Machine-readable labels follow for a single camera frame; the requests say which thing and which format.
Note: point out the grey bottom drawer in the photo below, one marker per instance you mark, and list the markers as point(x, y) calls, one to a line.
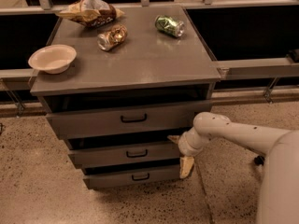
point(132, 174)

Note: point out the grey drawer cabinet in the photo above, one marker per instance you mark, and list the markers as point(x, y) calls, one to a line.
point(143, 40)

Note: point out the metal railing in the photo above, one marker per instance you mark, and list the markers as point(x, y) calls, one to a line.
point(258, 70)

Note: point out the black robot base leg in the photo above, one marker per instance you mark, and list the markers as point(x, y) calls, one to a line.
point(259, 160)

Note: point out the grey drawer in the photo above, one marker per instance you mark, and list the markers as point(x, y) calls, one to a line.
point(132, 174)
point(131, 119)
point(124, 154)

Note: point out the green soda can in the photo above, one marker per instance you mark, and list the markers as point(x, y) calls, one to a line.
point(169, 26)

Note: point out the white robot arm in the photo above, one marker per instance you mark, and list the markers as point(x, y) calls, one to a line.
point(278, 201)

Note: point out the chip bag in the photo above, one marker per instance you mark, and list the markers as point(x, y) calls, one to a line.
point(91, 13)

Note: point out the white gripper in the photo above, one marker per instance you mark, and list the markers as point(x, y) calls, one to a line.
point(185, 146)

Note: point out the brown soda can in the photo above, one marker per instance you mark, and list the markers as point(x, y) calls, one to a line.
point(112, 38)

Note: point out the grey top drawer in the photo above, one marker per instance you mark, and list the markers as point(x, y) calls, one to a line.
point(131, 119)

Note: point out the white bowl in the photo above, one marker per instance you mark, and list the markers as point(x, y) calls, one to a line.
point(53, 59)

